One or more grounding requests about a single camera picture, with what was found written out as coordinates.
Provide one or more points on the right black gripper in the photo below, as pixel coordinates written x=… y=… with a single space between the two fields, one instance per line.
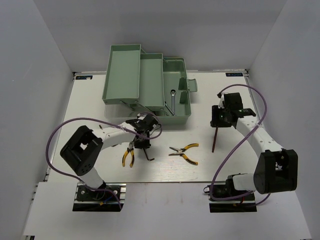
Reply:
x=215 y=121

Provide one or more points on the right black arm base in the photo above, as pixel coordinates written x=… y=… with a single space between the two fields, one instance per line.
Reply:
x=222 y=193

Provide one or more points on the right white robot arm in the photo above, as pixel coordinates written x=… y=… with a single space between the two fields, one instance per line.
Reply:
x=277 y=168

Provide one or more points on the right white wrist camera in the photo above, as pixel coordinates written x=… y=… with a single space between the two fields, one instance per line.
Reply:
x=221 y=104

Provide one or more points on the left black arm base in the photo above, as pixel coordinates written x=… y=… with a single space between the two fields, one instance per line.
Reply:
x=83 y=194

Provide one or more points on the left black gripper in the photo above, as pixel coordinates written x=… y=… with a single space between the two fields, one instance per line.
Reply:
x=146 y=144

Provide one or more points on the large silver ratchet wrench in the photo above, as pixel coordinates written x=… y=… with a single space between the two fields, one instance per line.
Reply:
x=173 y=101

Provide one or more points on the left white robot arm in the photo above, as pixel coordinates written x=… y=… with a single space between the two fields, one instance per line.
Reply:
x=83 y=148

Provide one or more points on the dark hex key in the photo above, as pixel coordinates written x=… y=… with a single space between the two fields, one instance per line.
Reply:
x=214 y=139
x=146 y=155

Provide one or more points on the green toolbox with clear lid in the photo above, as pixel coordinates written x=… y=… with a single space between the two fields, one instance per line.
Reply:
x=137 y=81

